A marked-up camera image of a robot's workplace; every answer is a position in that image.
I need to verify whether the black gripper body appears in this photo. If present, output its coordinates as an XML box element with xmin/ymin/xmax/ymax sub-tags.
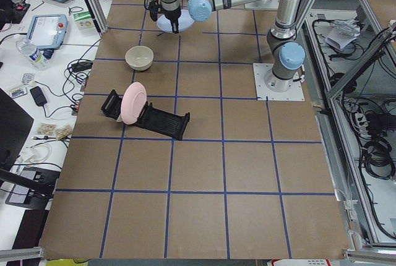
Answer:
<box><xmin>163</xmin><ymin>7</ymin><xmax>181</xmax><ymax>24</ymax></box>

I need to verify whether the light blue plate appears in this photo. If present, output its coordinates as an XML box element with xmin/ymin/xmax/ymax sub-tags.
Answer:
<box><xmin>157</xmin><ymin>9</ymin><xmax>195</xmax><ymax>33</ymax></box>

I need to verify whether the pink plate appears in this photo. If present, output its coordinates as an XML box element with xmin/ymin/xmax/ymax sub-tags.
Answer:
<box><xmin>121</xmin><ymin>82</ymin><xmax>147</xmax><ymax>125</ymax></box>

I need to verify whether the cream bowl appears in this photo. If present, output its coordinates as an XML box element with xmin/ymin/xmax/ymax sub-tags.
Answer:
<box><xmin>125</xmin><ymin>46</ymin><xmax>154</xmax><ymax>71</ymax></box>

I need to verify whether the green white carton box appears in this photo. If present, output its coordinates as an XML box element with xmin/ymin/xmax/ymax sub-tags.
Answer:
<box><xmin>73</xmin><ymin>11</ymin><xmax>95</xmax><ymax>30</ymax></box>

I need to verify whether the black dish rack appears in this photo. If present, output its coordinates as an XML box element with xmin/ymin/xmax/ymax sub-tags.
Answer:
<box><xmin>101</xmin><ymin>90</ymin><xmax>190</xmax><ymax>140</ymax></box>

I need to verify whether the black power adapter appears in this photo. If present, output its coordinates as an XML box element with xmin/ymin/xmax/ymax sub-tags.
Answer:
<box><xmin>71</xmin><ymin>61</ymin><xmax>93</xmax><ymax>73</ymax></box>

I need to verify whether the clear water bottle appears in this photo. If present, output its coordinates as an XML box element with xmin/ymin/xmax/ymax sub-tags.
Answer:
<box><xmin>15</xmin><ymin>38</ymin><xmax>48</xmax><ymax>71</ymax></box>

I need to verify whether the black laptop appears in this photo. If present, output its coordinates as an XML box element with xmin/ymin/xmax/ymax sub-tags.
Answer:
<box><xmin>0</xmin><ymin>90</ymin><xmax>33</xmax><ymax>171</ymax></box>

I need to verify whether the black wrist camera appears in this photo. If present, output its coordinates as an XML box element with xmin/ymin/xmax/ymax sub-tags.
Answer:
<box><xmin>148</xmin><ymin>0</ymin><xmax>160</xmax><ymax>22</ymax></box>

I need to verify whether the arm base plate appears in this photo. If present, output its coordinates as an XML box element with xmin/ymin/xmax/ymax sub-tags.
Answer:
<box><xmin>253</xmin><ymin>63</ymin><xmax>305</xmax><ymax>101</ymax></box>

